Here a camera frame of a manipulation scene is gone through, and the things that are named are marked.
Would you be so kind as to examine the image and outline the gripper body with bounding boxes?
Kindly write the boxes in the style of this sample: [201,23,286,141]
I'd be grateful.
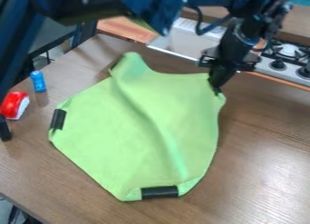
[196,22,265,96]

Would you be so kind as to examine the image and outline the green cloth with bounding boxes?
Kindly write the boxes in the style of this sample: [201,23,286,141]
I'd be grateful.
[47,51,228,202]

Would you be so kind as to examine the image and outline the toy sink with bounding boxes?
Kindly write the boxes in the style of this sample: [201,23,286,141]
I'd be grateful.
[145,16,228,63]

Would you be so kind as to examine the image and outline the toy stove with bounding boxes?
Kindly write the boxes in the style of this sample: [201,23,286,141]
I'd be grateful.
[253,36,310,88]

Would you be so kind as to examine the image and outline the blue can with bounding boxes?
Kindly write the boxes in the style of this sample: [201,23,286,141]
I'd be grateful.
[29,70,49,93]

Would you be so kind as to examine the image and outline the black tool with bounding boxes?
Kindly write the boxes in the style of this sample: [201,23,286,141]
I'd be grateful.
[0,113,14,142]

